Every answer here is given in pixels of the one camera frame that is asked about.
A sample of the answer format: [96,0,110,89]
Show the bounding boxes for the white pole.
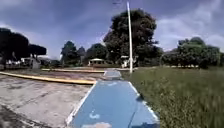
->
[126,1,134,74]

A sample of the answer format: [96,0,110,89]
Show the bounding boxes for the yellow painted kerb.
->
[0,71,98,86]

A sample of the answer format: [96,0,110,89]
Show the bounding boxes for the row of trees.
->
[60,40,109,66]

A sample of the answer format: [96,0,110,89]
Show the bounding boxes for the green grass field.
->
[119,65,224,128]

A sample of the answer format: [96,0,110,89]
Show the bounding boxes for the gazebo shelter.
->
[88,57,106,67]

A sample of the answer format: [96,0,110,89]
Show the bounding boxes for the large dark tree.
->
[102,8,164,68]

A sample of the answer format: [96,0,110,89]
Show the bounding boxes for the bushy green tree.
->
[161,36,222,69]

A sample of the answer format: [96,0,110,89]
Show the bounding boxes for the grey concrete ground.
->
[0,68,107,128]

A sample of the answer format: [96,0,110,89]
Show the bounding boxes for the blue painted path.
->
[68,68,161,128]

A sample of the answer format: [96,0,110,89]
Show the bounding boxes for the small white structure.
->
[120,55,131,69]

